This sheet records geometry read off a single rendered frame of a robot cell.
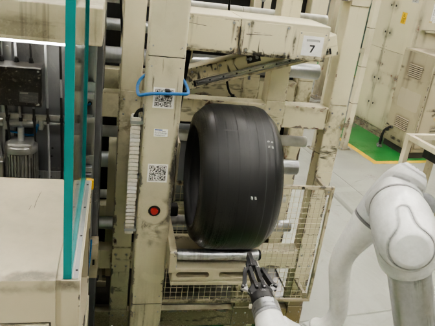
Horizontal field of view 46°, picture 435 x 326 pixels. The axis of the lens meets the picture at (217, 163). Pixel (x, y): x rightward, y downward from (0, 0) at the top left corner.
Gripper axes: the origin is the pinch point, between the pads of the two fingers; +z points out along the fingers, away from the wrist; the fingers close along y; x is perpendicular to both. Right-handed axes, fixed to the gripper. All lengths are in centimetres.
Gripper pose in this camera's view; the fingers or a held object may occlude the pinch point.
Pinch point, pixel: (250, 261)
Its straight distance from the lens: 183.4
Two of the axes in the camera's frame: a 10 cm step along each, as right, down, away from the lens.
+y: -9.8, -0.4, -2.1
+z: -1.6, -5.1, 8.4
